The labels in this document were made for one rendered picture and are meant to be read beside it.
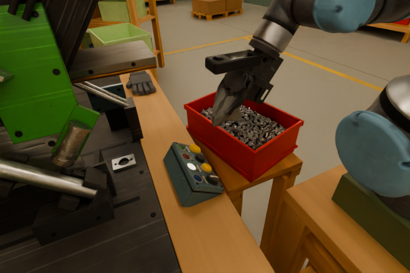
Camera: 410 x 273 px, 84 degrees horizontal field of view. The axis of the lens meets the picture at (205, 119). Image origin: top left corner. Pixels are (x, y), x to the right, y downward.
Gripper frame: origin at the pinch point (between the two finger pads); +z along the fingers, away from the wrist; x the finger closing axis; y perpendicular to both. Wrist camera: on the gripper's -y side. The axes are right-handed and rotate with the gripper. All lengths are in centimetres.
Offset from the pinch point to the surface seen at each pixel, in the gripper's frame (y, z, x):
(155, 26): 65, 3, 287
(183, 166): -5.7, 9.9, -5.9
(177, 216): -6.5, 16.8, -13.2
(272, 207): 42.7, 24.6, -2.8
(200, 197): -2.9, 12.3, -12.4
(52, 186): -28.0, 18.8, -4.9
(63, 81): -30.9, 2.4, 2.6
